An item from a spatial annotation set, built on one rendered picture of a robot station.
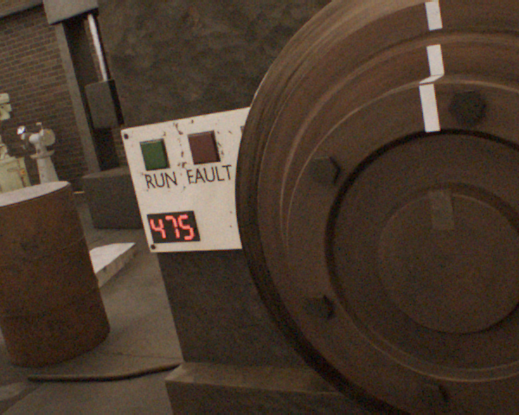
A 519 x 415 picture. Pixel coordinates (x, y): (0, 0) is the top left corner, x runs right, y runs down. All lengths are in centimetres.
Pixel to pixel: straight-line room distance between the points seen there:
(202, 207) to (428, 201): 42
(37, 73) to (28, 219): 643
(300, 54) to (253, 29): 20
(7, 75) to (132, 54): 918
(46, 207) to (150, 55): 247
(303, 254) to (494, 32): 24
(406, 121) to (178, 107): 43
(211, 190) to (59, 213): 254
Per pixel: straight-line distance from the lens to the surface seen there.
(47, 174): 924
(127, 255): 500
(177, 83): 84
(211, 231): 84
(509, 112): 46
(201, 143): 80
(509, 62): 51
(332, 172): 49
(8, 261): 333
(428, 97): 47
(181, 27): 83
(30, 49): 961
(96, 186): 633
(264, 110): 61
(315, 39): 58
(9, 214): 326
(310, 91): 57
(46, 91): 950
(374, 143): 49
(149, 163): 86
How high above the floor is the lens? 129
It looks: 13 degrees down
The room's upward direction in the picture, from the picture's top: 12 degrees counter-clockwise
